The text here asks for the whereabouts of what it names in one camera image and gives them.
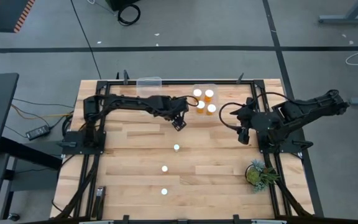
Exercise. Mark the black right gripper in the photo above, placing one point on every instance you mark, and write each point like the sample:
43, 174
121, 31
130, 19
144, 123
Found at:
249, 119

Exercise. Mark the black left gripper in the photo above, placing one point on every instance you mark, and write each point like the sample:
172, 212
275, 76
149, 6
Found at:
176, 109

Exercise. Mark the white bottle cap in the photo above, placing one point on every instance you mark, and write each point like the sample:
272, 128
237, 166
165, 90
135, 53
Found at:
164, 168

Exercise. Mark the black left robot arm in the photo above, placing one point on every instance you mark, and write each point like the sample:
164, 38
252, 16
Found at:
126, 102

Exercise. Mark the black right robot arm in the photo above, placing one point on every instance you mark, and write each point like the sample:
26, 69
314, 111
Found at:
306, 109

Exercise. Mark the clear plastic bin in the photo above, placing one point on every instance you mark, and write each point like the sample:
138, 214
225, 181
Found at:
204, 87
149, 87

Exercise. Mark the potted succulent plant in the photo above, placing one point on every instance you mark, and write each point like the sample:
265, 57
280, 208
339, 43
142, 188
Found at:
254, 175

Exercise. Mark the black rectangular device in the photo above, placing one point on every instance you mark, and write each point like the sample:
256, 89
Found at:
99, 199

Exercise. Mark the black box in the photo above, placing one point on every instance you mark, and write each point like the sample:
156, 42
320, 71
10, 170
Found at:
120, 3

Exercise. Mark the black power adapter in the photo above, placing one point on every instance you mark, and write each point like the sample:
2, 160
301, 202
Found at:
37, 132

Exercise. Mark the dark desk support beam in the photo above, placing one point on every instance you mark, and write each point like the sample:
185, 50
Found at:
26, 152

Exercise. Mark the grey table leg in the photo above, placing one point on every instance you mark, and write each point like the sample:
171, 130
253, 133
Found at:
346, 19

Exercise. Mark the black caster wheel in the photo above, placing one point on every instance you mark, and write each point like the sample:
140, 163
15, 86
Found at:
13, 216

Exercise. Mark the striped hazard floor mat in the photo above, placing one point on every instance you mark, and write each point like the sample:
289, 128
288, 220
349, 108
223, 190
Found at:
2, 15

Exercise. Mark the black table frame rail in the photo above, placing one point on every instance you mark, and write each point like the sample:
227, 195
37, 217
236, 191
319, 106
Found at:
172, 82

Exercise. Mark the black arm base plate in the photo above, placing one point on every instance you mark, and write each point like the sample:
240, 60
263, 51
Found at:
294, 145
73, 140

